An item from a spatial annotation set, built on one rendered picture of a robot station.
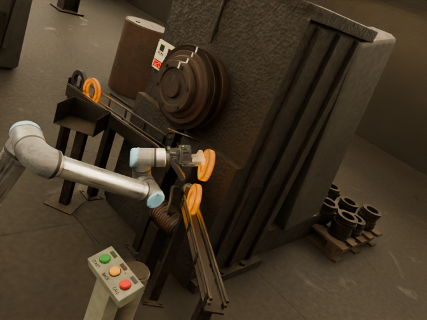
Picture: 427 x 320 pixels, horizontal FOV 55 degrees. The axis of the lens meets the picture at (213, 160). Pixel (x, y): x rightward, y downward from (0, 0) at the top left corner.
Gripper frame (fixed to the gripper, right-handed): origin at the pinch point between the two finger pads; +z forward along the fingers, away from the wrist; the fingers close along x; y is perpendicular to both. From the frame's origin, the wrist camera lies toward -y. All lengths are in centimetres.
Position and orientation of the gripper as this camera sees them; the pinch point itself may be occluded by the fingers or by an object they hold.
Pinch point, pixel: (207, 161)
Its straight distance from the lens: 200.1
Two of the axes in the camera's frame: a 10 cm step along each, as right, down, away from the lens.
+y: 0.8, -8.9, -4.4
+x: -1.5, -4.5, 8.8
